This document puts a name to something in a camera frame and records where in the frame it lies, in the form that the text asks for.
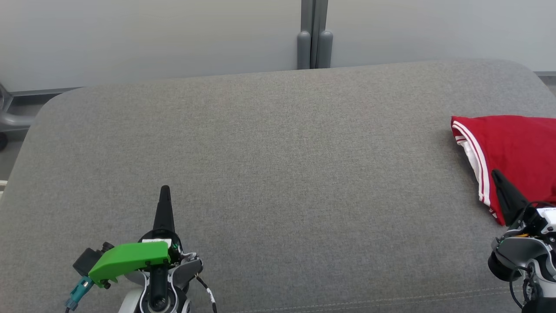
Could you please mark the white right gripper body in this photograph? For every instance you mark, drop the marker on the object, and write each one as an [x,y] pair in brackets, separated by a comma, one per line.
[541,224]

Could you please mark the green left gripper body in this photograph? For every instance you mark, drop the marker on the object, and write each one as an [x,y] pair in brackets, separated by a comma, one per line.
[130,258]

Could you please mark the grey double partition post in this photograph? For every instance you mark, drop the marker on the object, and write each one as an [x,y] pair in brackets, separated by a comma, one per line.
[313,34]

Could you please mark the red and white basketball jersey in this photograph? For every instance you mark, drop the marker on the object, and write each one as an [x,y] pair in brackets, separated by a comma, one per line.
[517,148]

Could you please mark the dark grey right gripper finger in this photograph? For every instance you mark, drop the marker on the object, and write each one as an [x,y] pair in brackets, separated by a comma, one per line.
[508,200]

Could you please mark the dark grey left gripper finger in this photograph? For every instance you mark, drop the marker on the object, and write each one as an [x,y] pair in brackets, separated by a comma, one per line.
[164,213]

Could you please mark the grey partition base rail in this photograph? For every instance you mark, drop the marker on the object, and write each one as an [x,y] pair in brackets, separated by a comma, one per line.
[43,91]
[547,73]

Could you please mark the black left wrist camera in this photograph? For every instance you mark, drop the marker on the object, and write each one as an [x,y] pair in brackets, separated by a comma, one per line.
[84,261]

